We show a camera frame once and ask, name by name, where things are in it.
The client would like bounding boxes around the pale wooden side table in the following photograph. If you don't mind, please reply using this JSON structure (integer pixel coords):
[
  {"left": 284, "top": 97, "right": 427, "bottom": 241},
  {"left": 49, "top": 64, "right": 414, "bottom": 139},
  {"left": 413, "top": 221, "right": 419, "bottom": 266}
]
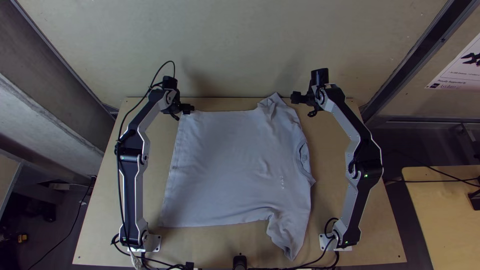
[{"left": 401, "top": 164, "right": 480, "bottom": 270}]

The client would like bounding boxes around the grey t-shirt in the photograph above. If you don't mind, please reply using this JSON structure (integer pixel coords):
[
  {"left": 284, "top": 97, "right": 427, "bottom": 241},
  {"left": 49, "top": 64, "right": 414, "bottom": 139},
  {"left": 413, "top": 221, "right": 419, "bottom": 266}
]
[{"left": 159, "top": 91, "right": 317, "bottom": 262}]

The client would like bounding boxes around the white paper poster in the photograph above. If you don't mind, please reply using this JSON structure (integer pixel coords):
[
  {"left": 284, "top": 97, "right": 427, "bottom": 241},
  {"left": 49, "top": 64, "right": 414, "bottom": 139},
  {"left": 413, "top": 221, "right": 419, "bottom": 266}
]
[{"left": 424, "top": 31, "right": 480, "bottom": 93}]

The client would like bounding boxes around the black cable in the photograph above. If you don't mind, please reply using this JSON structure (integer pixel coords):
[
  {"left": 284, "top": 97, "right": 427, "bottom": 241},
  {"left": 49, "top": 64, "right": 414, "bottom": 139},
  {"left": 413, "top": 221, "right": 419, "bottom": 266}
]
[
  {"left": 288, "top": 216, "right": 341, "bottom": 270},
  {"left": 110, "top": 233, "right": 188, "bottom": 270},
  {"left": 384, "top": 149, "right": 480, "bottom": 188},
  {"left": 114, "top": 59, "right": 177, "bottom": 241},
  {"left": 28, "top": 176, "right": 94, "bottom": 270}
]

